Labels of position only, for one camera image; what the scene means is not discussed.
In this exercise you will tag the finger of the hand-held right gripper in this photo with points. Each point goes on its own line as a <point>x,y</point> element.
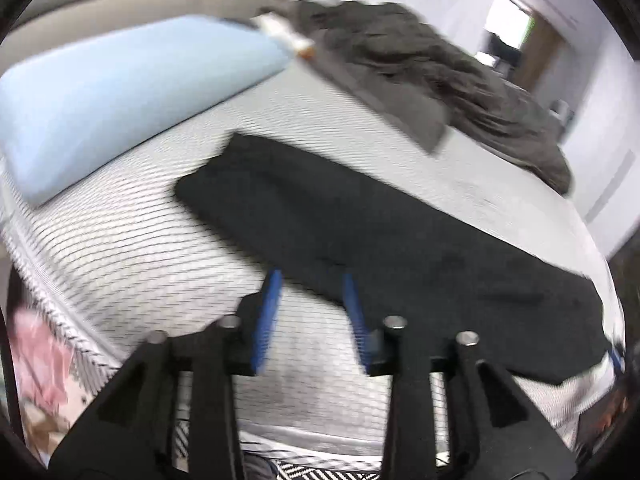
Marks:
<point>616,360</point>

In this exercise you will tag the black white patterned rug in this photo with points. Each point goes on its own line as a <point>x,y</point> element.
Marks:
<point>325,470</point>

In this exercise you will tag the black pants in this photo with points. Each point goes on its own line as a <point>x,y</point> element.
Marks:
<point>380,230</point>

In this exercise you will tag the white chair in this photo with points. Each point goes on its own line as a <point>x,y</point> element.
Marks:
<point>561,112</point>

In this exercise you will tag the brown curtain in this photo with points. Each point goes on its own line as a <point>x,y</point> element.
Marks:
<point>540,55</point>

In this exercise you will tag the pink cloth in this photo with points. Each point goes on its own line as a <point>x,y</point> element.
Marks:
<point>40,360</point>

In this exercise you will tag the bed with patterned white sheet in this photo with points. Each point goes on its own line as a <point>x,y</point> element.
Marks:
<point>150,240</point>

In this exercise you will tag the dark grey duvet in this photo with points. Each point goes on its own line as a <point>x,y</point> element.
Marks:
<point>430,75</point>

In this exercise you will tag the window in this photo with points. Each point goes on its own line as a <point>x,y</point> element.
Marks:
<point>507,22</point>

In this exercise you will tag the beige padded headboard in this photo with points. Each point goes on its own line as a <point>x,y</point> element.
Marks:
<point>100,5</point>

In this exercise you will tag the white plush toy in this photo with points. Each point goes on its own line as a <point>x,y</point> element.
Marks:
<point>287,35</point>

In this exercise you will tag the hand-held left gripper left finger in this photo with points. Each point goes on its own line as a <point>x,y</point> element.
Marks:
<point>269,305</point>

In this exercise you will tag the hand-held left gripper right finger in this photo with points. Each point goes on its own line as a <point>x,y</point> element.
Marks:
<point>354,310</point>

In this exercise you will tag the light blue pillow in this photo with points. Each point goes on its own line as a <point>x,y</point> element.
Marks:
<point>110,95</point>

